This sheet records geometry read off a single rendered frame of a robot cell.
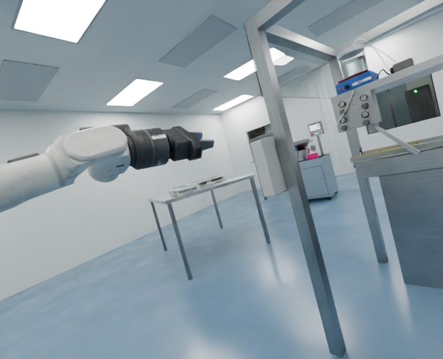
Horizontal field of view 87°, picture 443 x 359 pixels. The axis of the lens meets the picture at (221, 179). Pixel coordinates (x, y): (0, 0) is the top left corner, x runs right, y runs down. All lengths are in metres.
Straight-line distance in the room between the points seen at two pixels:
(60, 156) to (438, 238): 1.82
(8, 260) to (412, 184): 5.07
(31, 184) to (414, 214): 1.78
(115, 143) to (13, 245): 4.59
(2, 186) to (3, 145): 4.74
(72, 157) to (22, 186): 0.08
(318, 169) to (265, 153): 3.34
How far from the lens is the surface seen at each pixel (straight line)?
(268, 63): 1.21
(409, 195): 1.78
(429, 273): 1.96
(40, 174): 0.48
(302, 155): 4.68
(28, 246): 5.05
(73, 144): 0.48
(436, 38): 7.09
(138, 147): 0.52
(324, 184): 4.41
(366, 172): 1.74
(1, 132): 5.27
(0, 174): 0.48
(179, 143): 0.55
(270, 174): 1.07
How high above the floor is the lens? 1.03
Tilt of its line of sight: 3 degrees down
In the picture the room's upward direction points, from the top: 15 degrees counter-clockwise
